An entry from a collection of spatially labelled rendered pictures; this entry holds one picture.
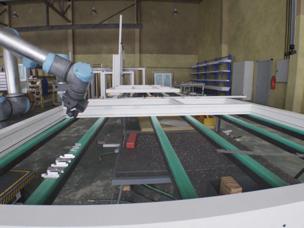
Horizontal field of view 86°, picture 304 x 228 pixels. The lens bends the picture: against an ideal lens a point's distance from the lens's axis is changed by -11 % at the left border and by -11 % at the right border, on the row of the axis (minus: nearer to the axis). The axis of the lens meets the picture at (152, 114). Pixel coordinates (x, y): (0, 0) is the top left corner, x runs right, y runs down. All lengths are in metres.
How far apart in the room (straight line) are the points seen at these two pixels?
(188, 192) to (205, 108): 0.96
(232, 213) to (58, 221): 0.23
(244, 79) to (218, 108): 8.84
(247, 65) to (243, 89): 1.20
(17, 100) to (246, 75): 9.69
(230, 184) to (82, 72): 0.76
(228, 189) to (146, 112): 0.74
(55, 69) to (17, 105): 0.98
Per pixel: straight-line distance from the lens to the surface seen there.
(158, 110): 1.24
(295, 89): 7.87
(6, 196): 1.65
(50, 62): 0.88
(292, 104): 7.93
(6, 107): 1.75
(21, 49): 1.08
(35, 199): 0.47
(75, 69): 0.83
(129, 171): 1.09
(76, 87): 0.88
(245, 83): 10.22
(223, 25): 13.39
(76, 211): 0.29
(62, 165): 0.58
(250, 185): 0.96
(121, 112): 1.23
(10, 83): 1.83
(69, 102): 0.93
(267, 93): 9.53
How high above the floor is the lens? 1.11
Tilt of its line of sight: 11 degrees down
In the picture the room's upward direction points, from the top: straight up
